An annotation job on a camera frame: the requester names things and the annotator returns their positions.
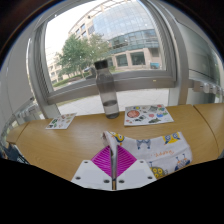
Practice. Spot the glass-fronted building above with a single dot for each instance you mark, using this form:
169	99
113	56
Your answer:
133	30

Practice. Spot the small sticker sheet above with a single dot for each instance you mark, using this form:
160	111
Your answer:
61	121

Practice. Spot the dark chair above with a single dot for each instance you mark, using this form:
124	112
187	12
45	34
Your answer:
11	153

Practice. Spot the green tree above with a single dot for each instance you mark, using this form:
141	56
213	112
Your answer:
78	53

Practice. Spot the large sticker sheet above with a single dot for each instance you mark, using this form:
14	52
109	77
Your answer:
148	115

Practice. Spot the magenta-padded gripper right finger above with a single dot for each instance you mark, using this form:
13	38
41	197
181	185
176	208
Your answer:
133	173

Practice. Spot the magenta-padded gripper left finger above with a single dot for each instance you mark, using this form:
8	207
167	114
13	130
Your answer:
95	173

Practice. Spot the white wall socket rail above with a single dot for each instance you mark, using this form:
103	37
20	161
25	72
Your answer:
206	87
28	111

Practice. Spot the frosted side window pane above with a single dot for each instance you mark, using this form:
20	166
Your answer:
200	50

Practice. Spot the clear grey water bottle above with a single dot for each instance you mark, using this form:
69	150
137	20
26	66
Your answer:
106	90

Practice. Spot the grey framed window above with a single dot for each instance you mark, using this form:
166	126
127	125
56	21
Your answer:
140	81

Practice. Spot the white cartoon-print towel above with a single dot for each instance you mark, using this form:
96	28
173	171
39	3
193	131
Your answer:
160	151

